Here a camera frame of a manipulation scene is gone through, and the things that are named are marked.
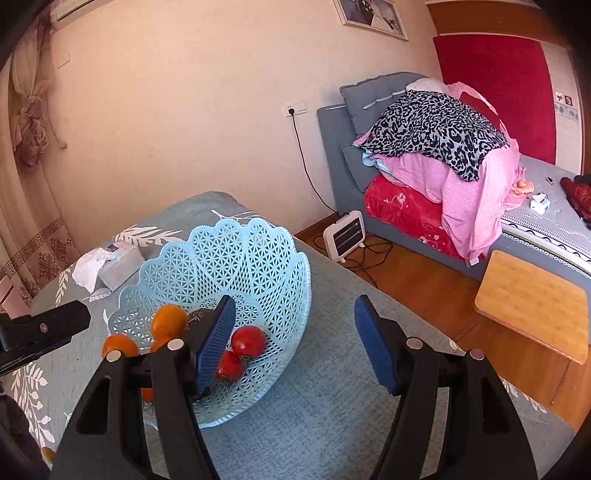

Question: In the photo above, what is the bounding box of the framed wall photo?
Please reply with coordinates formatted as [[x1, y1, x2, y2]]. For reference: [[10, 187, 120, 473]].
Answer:
[[333, 0, 409, 42]]

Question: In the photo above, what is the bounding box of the dark red garment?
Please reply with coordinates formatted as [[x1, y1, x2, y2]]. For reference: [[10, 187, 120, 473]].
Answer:
[[560, 176, 591, 229]]

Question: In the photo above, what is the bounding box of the large grey pillow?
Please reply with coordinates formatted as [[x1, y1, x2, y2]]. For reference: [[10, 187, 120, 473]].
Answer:
[[340, 72, 428, 137]]

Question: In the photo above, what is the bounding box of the bamboo stool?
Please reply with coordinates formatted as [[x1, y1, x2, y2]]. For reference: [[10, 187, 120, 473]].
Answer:
[[475, 249, 591, 365]]

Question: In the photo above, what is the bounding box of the grey patterned bed sheet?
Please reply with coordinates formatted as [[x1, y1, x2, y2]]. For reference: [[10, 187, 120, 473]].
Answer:
[[496, 154, 591, 278]]

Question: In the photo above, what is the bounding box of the small grey cushion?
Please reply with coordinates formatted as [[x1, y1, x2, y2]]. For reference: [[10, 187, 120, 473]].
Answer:
[[342, 144, 377, 192]]

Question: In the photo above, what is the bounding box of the brown speckled fruit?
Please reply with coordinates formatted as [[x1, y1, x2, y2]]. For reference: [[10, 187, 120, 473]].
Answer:
[[186, 309, 217, 329]]

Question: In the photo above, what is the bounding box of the light blue plastic basket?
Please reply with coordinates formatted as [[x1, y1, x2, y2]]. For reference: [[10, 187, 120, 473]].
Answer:
[[107, 218, 311, 429]]

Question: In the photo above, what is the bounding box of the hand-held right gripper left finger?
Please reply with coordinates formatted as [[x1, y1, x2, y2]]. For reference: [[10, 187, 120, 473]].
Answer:
[[50, 295, 237, 480]]

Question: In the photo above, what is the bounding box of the grey upholstered bed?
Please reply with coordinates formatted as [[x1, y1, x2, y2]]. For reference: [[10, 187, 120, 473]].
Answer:
[[317, 71, 591, 305]]

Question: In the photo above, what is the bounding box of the white pillow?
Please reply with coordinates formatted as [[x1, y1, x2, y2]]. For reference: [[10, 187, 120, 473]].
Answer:
[[406, 78, 451, 95]]

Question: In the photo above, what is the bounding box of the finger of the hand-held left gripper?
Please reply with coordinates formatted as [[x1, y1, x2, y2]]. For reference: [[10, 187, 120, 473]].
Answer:
[[0, 301, 92, 376]]

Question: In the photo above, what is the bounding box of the red floral quilt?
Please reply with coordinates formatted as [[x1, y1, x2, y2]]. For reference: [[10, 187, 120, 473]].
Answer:
[[364, 175, 467, 261]]

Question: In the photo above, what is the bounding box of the white air conditioner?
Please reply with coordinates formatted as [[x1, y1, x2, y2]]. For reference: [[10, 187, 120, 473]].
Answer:
[[53, 0, 109, 21]]

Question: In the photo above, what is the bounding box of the grey tissue box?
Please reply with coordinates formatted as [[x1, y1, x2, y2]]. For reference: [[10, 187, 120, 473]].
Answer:
[[71, 240, 144, 292]]

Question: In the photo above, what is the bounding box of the pink quilt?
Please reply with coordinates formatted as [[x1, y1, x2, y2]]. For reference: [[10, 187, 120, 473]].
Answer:
[[353, 82, 525, 266]]

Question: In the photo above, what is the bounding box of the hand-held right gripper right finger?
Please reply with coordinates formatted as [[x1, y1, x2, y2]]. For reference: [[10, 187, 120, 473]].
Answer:
[[354, 295, 539, 480]]

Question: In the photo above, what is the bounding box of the red tomato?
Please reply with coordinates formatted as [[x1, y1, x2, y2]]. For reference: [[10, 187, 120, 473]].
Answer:
[[231, 325, 267, 358], [215, 351, 245, 381]]

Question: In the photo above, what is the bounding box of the black power cable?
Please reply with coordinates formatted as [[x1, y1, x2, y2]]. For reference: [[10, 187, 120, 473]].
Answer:
[[290, 113, 393, 289]]

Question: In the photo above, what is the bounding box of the white electric heater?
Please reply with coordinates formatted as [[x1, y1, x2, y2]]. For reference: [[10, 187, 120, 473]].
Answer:
[[322, 210, 366, 263]]

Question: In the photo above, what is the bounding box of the beige patterned curtain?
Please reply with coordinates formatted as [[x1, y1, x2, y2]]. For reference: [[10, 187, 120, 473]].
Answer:
[[0, 9, 81, 315]]

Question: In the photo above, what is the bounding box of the wooden wardrobe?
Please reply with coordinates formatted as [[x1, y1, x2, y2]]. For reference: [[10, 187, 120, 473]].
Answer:
[[425, 0, 591, 176]]

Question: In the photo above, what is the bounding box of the red padded wardrobe panel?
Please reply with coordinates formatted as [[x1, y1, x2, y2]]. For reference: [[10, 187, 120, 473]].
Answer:
[[433, 36, 557, 164]]

